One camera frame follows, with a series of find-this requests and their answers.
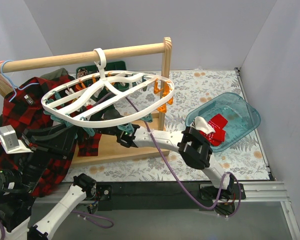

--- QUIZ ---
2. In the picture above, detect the red snowflake sock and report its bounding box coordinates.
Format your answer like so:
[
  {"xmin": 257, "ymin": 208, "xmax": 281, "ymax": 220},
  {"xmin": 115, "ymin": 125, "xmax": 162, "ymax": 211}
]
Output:
[{"xmin": 199, "ymin": 129, "xmax": 226, "ymax": 147}]

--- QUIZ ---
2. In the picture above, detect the dark green storage bin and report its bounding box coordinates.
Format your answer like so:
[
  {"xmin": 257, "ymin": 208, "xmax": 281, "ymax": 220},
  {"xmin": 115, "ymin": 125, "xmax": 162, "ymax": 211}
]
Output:
[{"xmin": 75, "ymin": 60, "xmax": 131, "ymax": 98}]

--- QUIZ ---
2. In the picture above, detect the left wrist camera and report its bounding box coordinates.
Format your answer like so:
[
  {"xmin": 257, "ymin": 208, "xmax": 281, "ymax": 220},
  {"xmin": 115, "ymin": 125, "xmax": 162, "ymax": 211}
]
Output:
[{"xmin": 0, "ymin": 125, "xmax": 33, "ymax": 154}]

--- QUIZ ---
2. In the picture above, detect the white sock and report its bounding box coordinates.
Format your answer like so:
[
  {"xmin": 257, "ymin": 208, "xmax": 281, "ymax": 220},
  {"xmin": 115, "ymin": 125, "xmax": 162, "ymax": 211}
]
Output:
[{"xmin": 190, "ymin": 116, "xmax": 215, "ymax": 135}]

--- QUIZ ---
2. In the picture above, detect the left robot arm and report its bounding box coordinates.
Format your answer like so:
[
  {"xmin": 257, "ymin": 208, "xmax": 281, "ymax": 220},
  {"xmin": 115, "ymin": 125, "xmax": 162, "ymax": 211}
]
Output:
[{"xmin": 0, "ymin": 123, "xmax": 97, "ymax": 240}]

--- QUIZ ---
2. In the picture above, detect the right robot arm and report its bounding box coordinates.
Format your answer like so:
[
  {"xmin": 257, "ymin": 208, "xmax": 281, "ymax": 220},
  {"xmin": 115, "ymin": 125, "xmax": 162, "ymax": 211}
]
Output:
[{"xmin": 32, "ymin": 114, "xmax": 235, "ymax": 199}]

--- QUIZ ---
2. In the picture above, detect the white round clip hanger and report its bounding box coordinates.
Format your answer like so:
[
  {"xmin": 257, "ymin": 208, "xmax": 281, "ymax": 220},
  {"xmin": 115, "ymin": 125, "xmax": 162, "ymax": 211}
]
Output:
[{"xmin": 41, "ymin": 48, "xmax": 175, "ymax": 129}]

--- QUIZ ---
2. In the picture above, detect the teal plastic basin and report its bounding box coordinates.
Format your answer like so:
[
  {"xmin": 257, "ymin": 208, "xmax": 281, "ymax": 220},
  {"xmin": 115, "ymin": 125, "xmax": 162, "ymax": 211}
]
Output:
[{"xmin": 185, "ymin": 92, "xmax": 261, "ymax": 153}]

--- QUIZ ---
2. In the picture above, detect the red bear sock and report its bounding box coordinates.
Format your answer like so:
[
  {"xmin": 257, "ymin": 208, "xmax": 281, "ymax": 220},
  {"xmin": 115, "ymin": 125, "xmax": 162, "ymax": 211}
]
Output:
[{"xmin": 208, "ymin": 113, "xmax": 228, "ymax": 130}]

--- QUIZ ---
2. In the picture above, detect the red plaid shirt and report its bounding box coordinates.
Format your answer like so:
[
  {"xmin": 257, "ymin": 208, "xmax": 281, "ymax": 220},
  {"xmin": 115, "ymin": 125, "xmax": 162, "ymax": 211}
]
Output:
[{"xmin": 0, "ymin": 68, "xmax": 102, "ymax": 197}]

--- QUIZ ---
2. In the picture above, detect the wooden clothes rack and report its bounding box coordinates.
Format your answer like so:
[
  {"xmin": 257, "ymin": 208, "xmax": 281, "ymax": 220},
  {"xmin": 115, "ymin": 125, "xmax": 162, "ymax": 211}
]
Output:
[{"xmin": 0, "ymin": 36, "xmax": 172, "ymax": 166}]

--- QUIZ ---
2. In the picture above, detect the blue wire hanger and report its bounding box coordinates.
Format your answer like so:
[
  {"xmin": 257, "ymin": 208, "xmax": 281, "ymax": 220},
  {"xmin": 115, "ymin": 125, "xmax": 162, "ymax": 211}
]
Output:
[{"xmin": 0, "ymin": 59, "xmax": 39, "ymax": 102}]

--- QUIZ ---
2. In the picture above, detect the floral table mat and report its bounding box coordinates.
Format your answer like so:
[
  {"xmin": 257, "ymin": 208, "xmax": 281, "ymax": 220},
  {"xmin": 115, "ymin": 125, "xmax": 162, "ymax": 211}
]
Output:
[{"xmin": 64, "ymin": 69, "xmax": 269, "ymax": 182}]

